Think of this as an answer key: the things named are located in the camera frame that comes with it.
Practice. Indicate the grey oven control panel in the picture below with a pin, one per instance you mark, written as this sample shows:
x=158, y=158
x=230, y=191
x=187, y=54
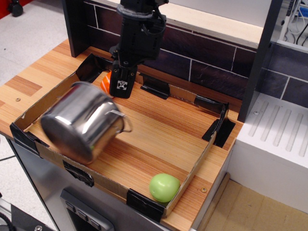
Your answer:
x=83, y=217

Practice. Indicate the stainless steel pot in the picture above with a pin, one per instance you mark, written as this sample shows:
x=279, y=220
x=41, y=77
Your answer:
x=83, y=122

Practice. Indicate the green toy apple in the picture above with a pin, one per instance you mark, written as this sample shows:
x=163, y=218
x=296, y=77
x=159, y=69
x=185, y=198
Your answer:
x=163, y=187

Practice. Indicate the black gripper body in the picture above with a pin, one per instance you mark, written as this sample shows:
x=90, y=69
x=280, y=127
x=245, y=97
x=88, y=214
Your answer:
x=139, y=40

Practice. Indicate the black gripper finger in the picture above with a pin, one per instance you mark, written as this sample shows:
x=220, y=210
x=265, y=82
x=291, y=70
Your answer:
x=122, y=80

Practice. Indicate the salmon sushi toy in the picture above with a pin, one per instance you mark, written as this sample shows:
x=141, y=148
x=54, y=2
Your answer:
x=105, y=84

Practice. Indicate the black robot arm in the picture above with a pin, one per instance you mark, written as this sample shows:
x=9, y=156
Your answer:
x=139, y=9

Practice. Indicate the white drying rack counter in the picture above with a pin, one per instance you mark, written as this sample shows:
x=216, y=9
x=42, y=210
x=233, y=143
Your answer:
x=270, y=155

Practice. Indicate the cardboard fence with black tape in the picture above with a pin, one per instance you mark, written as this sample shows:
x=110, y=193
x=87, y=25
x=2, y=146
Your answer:
x=156, y=151

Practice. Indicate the black caster wheel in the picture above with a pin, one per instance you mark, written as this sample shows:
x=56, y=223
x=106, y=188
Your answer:
x=15, y=8

